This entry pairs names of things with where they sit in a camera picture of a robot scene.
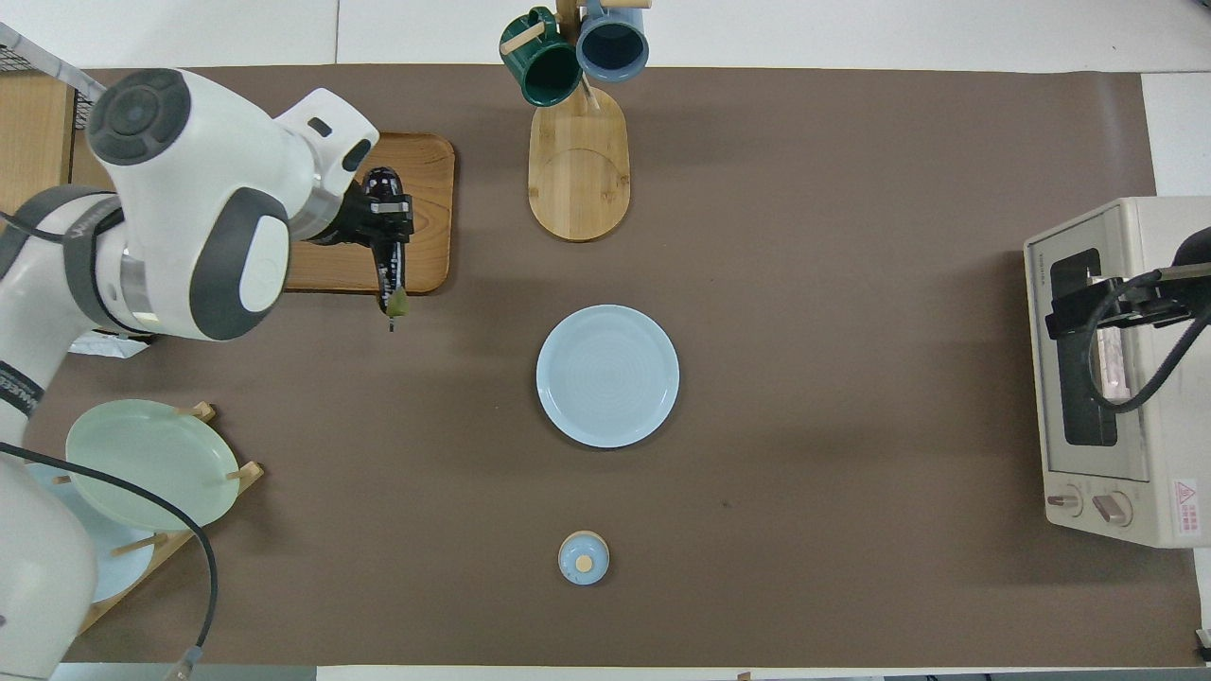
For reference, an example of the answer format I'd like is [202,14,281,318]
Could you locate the dark green mug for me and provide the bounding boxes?
[500,8,583,108]

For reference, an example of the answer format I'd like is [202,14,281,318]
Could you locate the wooden wire-sided shelf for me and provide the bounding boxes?
[0,24,152,358]

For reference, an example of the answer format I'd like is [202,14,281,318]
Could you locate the beige toaster oven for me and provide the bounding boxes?
[1024,197,1211,548]

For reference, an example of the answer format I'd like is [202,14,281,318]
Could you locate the wooden mug tree stand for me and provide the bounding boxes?
[500,0,654,243]

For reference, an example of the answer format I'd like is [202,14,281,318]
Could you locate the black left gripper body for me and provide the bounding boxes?
[312,183,381,249]

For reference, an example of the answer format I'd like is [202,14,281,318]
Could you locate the dark purple eggplant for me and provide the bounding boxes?
[366,166,412,332]

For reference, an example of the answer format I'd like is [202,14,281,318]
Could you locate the wooden plate rack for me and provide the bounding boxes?
[57,402,264,635]

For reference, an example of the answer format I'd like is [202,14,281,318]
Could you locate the wooden serving tray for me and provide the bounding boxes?
[284,131,456,295]

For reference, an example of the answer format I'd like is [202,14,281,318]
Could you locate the blue mug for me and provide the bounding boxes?
[575,0,651,84]

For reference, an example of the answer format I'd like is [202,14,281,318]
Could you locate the pale blue ribbed plate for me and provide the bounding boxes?
[536,305,680,448]

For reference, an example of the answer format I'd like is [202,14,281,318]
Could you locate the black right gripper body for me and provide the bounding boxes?
[1176,227,1211,318]

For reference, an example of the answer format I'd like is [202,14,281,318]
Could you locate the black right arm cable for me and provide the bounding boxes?
[1088,268,1211,412]

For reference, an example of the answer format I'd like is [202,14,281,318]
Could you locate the light blue racked plate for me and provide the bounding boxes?
[28,462,157,606]

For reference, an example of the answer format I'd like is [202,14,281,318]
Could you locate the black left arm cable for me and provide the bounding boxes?
[0,440,219,681]

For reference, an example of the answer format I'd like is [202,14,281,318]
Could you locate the brown table mat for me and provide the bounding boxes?
[0,64,1202,668]

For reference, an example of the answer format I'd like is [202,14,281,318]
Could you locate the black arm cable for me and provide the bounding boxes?
[1088,268,1211,412]
[0,440,219,681]

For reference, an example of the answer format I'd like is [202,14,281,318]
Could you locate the mint green plate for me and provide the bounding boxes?
[65,399,240,533]

